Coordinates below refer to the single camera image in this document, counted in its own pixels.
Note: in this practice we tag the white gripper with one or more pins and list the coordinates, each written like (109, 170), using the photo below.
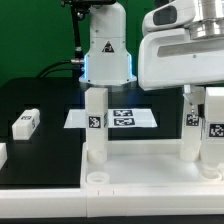
(170, 58)

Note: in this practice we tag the white desk top tray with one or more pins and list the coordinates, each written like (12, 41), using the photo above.
(145, 163)

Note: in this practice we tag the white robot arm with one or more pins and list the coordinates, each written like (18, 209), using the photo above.
(106, 53)

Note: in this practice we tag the white marker sheet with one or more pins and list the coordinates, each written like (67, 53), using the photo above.
(115, 118)

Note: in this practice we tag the white left barrier block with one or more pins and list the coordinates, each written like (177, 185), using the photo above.
(3, 154)

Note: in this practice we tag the white front barrier rail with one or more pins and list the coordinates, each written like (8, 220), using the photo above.
(57, 203)

